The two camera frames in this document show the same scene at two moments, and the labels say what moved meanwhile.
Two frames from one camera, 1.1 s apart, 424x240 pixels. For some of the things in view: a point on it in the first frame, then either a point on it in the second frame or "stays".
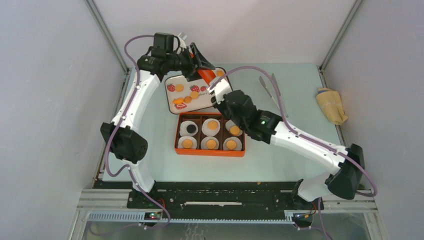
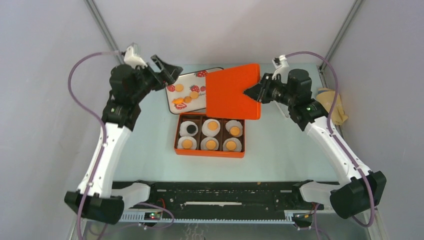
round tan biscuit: [187, 143] stays
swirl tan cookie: [211, 144] stays
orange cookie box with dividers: [208, 134] stays
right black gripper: [219, 104] -> [258, 92]
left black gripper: [196, 61] -> [170, 73]
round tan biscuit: [231, 144] stays
